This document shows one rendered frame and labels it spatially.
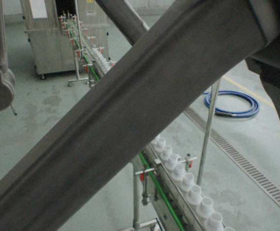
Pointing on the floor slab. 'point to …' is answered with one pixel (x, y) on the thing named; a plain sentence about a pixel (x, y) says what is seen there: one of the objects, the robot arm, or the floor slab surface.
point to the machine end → (44, 56)
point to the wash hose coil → (234, 111)
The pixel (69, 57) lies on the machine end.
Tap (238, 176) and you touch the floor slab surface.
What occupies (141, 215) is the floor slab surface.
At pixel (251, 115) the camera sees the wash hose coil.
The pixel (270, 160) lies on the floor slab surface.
